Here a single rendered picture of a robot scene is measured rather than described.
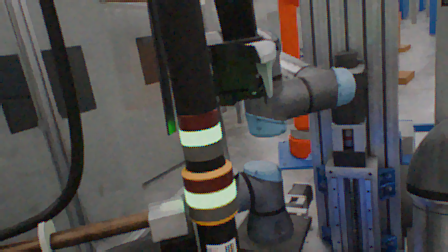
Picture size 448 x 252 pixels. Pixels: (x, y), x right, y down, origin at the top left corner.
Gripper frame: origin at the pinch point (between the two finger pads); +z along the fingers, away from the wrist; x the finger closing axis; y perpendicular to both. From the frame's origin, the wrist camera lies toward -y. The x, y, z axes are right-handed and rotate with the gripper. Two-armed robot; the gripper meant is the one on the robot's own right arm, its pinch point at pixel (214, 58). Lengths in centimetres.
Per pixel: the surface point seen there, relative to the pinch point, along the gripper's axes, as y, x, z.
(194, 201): 10.4, 0.8, 9.8
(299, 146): 147, 14, -371
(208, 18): -23, 178, -652
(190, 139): 5.2, 0.3, 9.4
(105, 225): 11.2, 7.9, 12.0
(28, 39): -7, 61, -46
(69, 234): 11.2, 10.5, 13.2
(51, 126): 16, 62, -45
